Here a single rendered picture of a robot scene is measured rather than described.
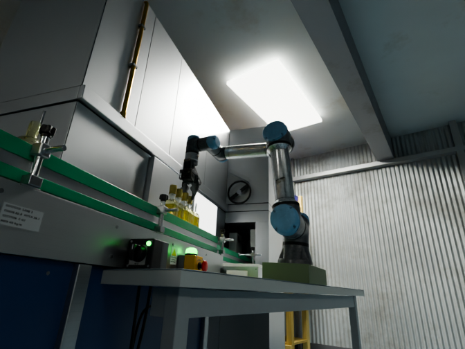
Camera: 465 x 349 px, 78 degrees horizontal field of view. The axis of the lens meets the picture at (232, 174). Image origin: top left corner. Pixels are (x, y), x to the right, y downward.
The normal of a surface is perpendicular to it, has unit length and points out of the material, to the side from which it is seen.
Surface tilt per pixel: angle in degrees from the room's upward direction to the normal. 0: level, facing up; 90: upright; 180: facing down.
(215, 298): 90
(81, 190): 90
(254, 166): 90
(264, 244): 90
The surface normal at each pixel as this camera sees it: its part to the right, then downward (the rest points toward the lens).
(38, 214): 0.95, -0.08
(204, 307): 0.82, -0.18
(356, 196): -0.57, -0.33
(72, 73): -0.31, -0.37
